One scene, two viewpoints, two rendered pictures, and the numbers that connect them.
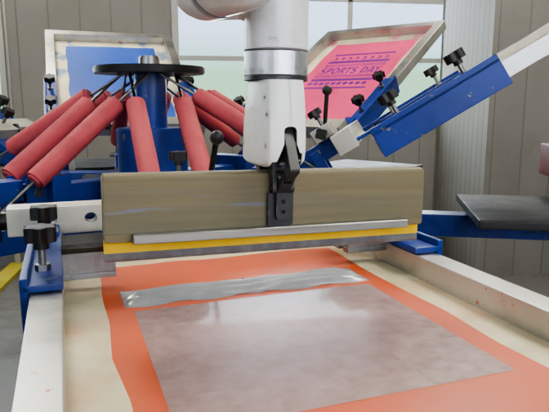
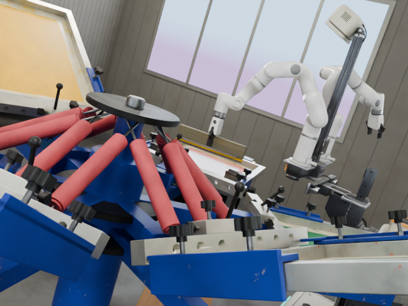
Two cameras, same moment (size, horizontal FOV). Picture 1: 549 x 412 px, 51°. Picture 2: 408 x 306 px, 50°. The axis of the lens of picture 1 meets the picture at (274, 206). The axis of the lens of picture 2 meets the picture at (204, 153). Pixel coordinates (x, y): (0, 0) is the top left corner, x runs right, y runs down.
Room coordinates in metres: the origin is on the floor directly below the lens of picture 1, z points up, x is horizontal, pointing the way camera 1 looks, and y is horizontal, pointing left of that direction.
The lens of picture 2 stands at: (2.67, 1.38, 1.54)
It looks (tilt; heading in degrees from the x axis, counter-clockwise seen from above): 12 degrees down; 215
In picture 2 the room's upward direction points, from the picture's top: 17 degrees clockwise
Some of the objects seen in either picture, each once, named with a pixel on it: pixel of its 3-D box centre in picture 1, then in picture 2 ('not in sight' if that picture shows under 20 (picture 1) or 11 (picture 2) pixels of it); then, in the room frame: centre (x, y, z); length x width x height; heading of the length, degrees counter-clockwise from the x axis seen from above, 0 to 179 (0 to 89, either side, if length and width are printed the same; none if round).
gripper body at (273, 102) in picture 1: (275, 117); (216, 124); (0.70, 0.00, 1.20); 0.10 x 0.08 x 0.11; 20
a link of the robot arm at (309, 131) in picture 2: not in sight; (314, 123); (0.43, 0.43, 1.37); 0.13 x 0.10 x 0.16; 33
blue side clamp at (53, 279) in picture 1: (46, 271); (239, 187); (0.82, 0.33, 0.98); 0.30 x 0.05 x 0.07; 20
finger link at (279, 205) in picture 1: (283, 199); not in sight; (0.67, -0.01, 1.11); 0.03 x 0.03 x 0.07; 20
